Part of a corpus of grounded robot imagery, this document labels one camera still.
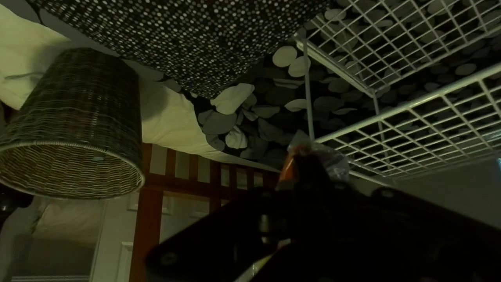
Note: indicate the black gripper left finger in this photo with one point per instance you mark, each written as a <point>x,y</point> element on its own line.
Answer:
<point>251,235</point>

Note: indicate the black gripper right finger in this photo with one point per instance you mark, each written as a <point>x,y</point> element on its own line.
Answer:
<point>408,240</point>

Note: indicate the woven wicker basket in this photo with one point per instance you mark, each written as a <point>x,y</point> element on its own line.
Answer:
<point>73,135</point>

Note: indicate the black grey dotted blanket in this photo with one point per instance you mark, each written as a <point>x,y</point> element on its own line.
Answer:
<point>261,119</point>

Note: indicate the wooden bunk bed frame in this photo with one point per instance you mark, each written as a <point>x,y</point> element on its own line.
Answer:
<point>150,220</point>

